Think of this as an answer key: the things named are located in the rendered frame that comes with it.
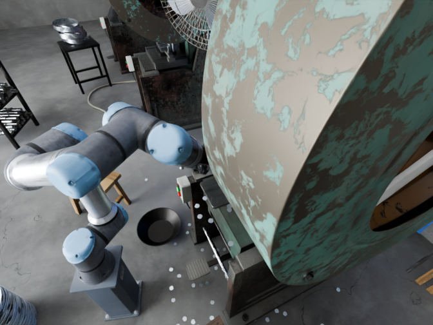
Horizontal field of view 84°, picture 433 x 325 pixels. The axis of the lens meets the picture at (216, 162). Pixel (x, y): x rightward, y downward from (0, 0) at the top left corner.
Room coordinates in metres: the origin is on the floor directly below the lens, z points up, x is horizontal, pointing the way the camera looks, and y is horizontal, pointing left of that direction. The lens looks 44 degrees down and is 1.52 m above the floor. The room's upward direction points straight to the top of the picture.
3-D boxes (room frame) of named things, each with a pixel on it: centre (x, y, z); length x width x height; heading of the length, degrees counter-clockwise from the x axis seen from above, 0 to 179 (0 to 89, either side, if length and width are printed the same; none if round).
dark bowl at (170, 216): (0.89, 0.39, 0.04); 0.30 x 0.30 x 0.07
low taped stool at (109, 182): (1.08, 0.86, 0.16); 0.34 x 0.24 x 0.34; 68
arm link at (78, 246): (0.45, 0.52, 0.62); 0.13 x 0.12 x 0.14; 154
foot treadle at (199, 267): (0.66, -0.11, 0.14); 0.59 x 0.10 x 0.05; 115
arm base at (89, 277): (0.45, 0.53, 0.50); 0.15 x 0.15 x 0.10
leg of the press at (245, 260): (0.53, -0.47, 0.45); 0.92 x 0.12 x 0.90; 115
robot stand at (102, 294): (0.45, 0.53, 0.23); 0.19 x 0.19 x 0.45; 8
